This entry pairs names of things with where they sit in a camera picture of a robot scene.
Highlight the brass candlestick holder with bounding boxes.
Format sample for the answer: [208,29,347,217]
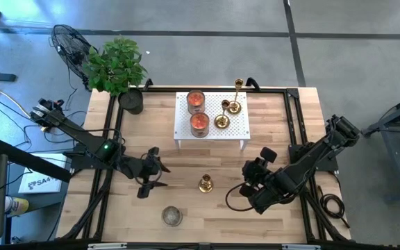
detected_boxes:
[198,173,214,194]
[228,78,244,115]
[214,99,231,130]

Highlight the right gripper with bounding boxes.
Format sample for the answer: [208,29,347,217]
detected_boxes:
[240,158,269,197]

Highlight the yellow extension cord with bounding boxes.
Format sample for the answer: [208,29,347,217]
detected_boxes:
[0,89,50,133]

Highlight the yellow spray can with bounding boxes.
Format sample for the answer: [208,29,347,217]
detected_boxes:
[4,196,30,218]

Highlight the grey metal cart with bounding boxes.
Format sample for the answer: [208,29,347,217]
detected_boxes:
[360,88,400,202]

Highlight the orange candle tin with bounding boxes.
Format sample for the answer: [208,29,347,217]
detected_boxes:
[186,90,206,115]
[190,111,210,139]

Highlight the silver candle tin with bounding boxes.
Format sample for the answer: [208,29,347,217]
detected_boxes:
[161,206,183,228]

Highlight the black aluminium table frame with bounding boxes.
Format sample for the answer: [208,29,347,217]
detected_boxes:
[57,86,352,244]

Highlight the coiled black cable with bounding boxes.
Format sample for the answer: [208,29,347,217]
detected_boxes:
[319,185,351,229]

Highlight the black floor fan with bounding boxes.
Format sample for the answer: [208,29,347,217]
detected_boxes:
[49,24,99,92]

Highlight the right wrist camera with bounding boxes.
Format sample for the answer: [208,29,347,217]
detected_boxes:
[260,146,278,164]

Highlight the black cable bundle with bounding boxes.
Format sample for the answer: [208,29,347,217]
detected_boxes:
[295,172,349,242]
[59,169,114,241]

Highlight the black right camera cable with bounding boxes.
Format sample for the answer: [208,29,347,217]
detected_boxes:
[225,181,258,213]

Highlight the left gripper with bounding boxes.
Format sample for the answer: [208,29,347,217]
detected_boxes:
[137,158,171,199]

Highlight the white perforated metal shelf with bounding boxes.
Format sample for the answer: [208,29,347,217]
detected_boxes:
[174,91,251,151]

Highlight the silver metal bracket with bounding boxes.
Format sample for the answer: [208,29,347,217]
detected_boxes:
[87,242,128,250]
[281,244,322,250]

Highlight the black desk bar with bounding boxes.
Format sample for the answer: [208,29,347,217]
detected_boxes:
[0,137,73,183]

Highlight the white printed box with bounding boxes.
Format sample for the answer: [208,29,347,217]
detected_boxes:
[18,152,68,194]

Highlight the green potted plant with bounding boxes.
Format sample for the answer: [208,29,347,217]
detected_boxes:
[81,37,149,115]

